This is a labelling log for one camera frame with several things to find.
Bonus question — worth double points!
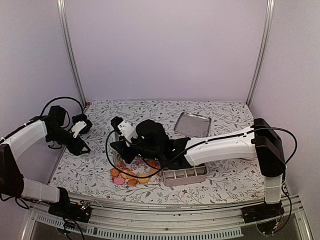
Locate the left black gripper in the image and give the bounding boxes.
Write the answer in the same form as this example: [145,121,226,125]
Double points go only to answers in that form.
[47,126,91,156]

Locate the swirl orange cookie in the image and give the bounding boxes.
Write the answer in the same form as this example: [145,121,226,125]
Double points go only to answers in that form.
[110,168,120,178]

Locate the metal divided cookie tin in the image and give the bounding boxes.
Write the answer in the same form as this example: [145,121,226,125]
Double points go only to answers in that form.
[162,164,208,187]

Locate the metal serving tongs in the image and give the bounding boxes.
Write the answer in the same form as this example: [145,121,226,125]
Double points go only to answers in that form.
[112,151,126,169]

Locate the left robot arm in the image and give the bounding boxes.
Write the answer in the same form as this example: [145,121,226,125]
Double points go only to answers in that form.
[0,105,92,222]

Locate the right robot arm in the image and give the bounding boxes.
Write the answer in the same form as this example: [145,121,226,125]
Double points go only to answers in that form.
[109,116,286,223]

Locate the floral tablecloth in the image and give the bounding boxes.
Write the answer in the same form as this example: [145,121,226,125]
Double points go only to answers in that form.
[49,100,265,205]

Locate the dark blue cup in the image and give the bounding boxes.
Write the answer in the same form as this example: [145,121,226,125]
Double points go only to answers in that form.
[70,113,93,135]

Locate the floral cookie tray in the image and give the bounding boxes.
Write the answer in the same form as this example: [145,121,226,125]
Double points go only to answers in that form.
[111,156,162,187]

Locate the pink round cookie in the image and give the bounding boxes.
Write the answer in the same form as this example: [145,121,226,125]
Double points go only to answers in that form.
[113,177,126,185]

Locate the metal tin lid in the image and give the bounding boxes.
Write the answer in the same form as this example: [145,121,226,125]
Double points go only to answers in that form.
[173,112,212,138]

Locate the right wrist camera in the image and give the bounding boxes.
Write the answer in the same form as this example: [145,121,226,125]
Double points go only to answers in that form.
[110,116,138,146]

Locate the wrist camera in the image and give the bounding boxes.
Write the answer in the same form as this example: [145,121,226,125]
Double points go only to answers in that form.
[69,121,87,139]
[110,116,138,146]

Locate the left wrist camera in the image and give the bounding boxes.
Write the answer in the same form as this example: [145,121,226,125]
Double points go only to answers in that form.
[69,121,87,139]

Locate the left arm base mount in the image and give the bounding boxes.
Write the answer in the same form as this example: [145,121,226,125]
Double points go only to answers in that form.
[48,200,92,223]

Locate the left aluminium frame post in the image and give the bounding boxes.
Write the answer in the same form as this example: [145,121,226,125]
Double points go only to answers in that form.
[56,0,87,106]

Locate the aluminium frame post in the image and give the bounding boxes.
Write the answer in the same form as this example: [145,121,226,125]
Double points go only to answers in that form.
[246,0,275,107]
[56,0,87,106]

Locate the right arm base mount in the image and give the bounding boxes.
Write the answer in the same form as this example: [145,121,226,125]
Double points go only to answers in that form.
[241,201,285,235]

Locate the right aluminium frame post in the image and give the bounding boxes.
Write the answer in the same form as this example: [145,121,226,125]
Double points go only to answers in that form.
[246,0,275,107]

